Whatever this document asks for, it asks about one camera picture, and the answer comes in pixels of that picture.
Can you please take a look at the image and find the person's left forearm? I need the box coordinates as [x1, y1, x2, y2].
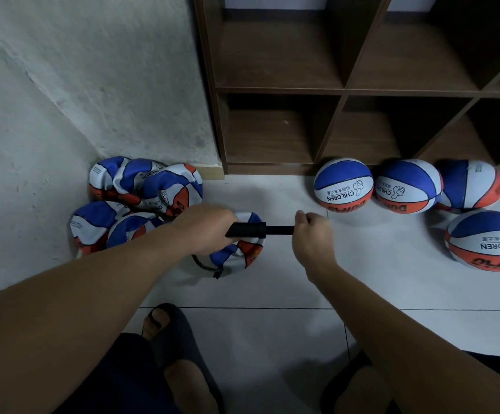
[0, 228, 195, 414]

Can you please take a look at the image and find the person's right forearm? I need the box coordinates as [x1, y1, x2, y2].
[310, 261, 500, 414]

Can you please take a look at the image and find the black hand pump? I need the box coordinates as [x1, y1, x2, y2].
[191, 221, 296, 279]

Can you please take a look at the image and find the black sandal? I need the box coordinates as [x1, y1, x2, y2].
[321, 349, 372, 414]
[141, 302, 227, 414]

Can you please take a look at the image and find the person's left hand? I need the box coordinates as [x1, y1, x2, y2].
[171, 203, 238, 258]

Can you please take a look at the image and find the person's left foot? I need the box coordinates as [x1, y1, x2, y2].
[145, 308, 221, 414]

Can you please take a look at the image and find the brown wooden cubby shelf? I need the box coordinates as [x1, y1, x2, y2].
[191, 0, 500, 179]

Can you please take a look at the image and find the person's right hand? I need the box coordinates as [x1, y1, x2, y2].
[291, 210, 339, 283]

